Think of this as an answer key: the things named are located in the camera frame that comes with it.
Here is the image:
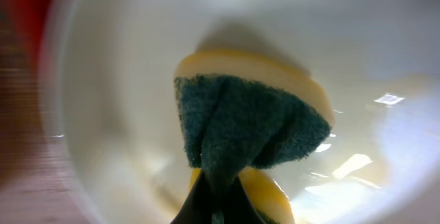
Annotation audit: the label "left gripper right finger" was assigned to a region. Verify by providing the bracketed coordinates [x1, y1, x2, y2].
[221, 177, 265, 224]

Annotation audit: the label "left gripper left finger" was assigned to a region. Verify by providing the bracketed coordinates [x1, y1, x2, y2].
[170, 171, 215, 224]

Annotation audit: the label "green and yellow sponge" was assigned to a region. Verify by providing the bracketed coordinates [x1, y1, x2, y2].
[174, 50, 335, 223]

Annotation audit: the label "white plate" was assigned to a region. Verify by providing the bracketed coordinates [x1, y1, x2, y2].
[41, 0, 439, 223]

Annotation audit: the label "red plastic tray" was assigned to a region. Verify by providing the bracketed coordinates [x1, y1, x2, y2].
[5, 0, 54, 73]

